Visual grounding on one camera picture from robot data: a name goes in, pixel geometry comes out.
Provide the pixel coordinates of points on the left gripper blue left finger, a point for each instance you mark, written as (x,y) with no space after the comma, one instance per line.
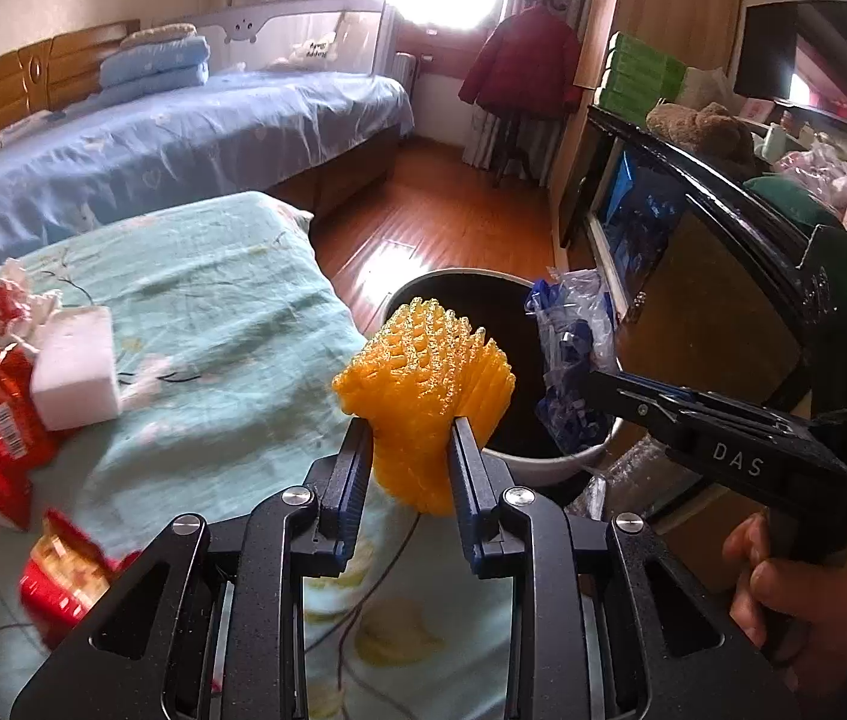
(208,621)

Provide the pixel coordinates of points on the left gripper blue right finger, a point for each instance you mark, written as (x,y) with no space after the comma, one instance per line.
(606,623)

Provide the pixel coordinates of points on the red snack bag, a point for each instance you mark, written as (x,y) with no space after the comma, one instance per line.
(64,577)

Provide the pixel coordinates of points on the white foam block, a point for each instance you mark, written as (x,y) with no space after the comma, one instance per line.
(74,381)

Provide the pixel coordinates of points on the blue clear plastic wrapper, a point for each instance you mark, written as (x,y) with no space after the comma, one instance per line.
(576,327)

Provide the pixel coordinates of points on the yellow foam fruit net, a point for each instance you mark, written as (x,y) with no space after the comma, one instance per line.
(425,368)

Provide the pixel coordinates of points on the red foil wrapper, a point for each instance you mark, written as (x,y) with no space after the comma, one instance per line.
(23,433)

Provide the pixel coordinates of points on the white red paper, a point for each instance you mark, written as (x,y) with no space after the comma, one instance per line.
(23,313)

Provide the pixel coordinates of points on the person's right hand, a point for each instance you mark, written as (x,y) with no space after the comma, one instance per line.
(814,656)

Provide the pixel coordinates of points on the black glass tv cabinet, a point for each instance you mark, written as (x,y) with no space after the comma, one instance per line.
(703,274)

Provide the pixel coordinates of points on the teal floral tablecloth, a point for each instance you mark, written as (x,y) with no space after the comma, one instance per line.
(227,338)

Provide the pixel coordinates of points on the pink clothes pile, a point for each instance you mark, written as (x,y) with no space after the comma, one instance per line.
(821,170)

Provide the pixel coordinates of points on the brown plush toy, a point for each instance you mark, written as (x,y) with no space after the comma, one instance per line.
(713,134)

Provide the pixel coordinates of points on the stack of green boxes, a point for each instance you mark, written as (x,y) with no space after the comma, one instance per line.
(636,77)

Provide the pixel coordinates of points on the bed with blue sheet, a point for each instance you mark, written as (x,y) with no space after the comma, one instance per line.
(92,166)

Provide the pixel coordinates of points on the dark red hanging jacket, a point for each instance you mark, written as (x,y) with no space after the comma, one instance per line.
(528,67)

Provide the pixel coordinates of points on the folded blue quilt stack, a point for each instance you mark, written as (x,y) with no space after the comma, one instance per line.
(151,51)

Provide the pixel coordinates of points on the wooden headboard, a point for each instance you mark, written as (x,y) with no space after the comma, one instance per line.
(58,71)

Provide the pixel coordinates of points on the white radiator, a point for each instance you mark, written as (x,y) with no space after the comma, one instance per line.
(405,69)

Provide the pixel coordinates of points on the wall mounted television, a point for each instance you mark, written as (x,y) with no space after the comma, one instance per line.
(794,53)

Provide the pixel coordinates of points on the white bed guard rail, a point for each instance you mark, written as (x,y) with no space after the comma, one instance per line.
(352,36)

